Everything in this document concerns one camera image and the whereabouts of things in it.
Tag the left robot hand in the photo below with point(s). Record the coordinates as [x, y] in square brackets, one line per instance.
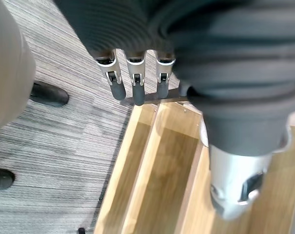
[210, 48]

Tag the wooden rack shelf with lip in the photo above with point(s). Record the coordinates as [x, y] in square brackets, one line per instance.
[279, 202]

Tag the dark left robot foot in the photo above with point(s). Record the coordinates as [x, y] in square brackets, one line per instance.
[49, 94]

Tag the dark robot foot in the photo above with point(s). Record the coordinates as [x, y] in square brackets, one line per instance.
[1, 180]
[49, 94]

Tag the dark right robot foot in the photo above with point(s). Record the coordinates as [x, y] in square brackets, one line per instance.
[1, 180]

